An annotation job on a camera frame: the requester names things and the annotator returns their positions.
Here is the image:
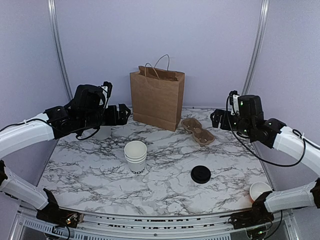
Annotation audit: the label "brown cardboard cup carrier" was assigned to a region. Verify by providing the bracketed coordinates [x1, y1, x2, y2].
[181, 118, 215, 147]

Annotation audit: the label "left aluminium frame post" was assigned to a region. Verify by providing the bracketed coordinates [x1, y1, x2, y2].
[47, 0, 73, 101]

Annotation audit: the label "black cup lid stack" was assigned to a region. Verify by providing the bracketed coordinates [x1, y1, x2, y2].
[190, 165, 211, 184]

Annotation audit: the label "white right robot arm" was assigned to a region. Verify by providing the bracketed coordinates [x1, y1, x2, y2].
[210, 90, 320, 229]

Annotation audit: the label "white paper coffee cup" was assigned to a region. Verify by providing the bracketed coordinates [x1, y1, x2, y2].
[124, 140, 147, 160]

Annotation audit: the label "aluminium front rail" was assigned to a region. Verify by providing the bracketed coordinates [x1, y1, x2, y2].
[8, 203, 302, 240]

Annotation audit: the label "white orange paper cup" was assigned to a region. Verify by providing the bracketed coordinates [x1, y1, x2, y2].
[249, 181, 272, 202]

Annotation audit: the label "right aluminium frame post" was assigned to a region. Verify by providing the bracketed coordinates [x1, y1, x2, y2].
[241, 0, 270, 95]

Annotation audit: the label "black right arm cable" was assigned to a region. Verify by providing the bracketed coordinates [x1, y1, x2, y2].
[226, 96, 320, 167]

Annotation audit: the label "aluminium frame post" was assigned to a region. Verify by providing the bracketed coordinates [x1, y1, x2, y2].
[47, 0, 73, 101]
[241, 0, 270, 95]

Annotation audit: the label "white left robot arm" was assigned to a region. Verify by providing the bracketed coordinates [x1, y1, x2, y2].
[0, 81, 131, 228]

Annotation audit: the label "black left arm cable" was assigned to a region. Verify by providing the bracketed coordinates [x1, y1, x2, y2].
[0, 117, 106, 141]

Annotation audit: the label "white cup with stirrers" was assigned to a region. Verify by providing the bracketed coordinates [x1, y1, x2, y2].
[93, 126, 112, 141]

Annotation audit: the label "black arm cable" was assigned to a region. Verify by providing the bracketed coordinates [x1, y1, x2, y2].
[0, 117, 106, 141]
[226, 96, 320, 167]

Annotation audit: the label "brown paper bag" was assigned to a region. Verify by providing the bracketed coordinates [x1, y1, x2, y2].
[129, 63, 185, 132]

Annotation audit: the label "stacked white paper cups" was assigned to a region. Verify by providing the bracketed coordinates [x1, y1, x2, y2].
[125, 154, 147, 175]

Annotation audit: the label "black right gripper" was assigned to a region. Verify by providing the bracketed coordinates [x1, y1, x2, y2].
[211, 109, 254, 138]

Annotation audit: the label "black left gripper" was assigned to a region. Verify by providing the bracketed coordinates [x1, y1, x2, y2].
[79, 103, 131, 131]

